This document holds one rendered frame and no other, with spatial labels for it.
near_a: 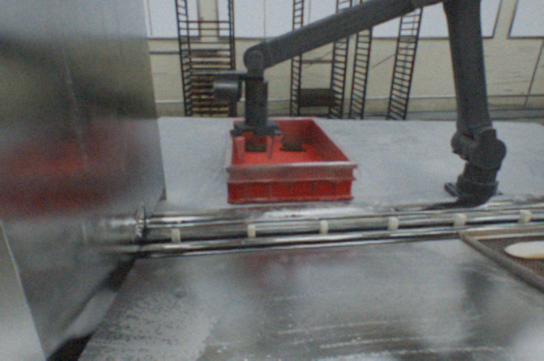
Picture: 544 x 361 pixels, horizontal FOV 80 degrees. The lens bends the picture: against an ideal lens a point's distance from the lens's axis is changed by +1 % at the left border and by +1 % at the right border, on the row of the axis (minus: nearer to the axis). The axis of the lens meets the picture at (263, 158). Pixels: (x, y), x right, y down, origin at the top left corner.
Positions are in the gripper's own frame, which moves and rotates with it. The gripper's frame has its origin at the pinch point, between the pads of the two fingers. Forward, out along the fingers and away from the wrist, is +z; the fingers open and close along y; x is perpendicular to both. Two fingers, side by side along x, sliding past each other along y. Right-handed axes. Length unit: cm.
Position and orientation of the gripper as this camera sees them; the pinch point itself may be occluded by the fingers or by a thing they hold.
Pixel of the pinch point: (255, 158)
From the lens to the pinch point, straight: 83.4
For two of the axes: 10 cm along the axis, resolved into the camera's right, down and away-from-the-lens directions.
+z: -0.2, 9.3, 3.6
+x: 3.6, 3.4, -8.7
